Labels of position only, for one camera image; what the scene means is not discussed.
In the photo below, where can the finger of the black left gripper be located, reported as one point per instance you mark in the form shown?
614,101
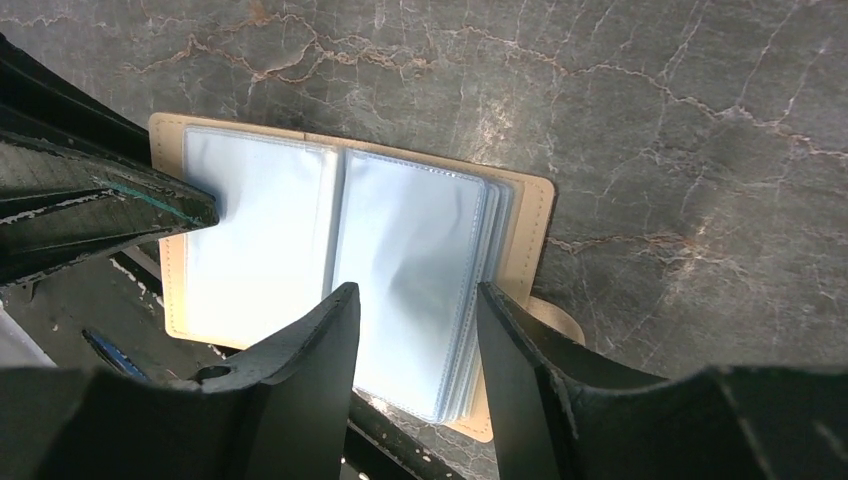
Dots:
62,206
30,88

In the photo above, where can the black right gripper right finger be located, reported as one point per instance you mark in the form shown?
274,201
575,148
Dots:
561,411

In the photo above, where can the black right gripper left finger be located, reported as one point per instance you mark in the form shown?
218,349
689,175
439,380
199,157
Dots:
277,410

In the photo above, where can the beige card holder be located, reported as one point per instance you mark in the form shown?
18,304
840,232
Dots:
301,214

